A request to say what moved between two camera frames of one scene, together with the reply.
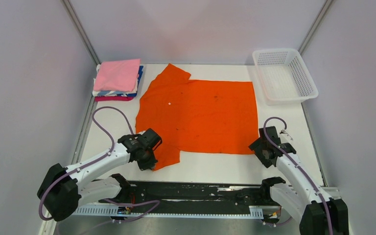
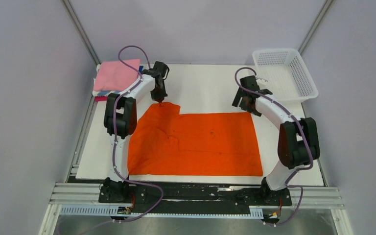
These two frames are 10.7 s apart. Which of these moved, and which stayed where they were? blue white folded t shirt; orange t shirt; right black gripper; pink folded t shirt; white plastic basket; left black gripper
Moved: right black gripper; orange t shirt; left black gripper
Stayed: white plastic basket; pink folded t shirt; blue white folded t shirt
